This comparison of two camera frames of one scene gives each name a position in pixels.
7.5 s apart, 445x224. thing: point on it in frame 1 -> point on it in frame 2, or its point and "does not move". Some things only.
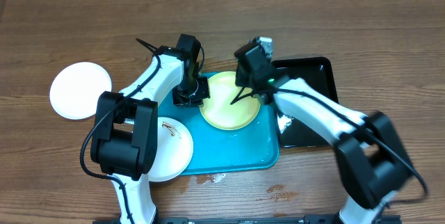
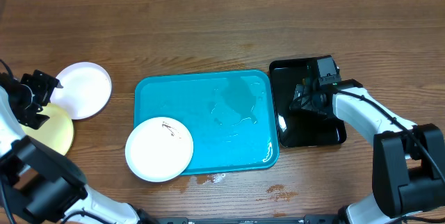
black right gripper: [245, 82] -> [308, 106]
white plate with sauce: [174, 150] does not move
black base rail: [392, 219] does not move
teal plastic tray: [217, 150] does not move
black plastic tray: [318, 71] does not move
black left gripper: [179, 101] -> [45, 85]
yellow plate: [218, 110] -> [57, 131]
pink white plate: [76, 88] does not move
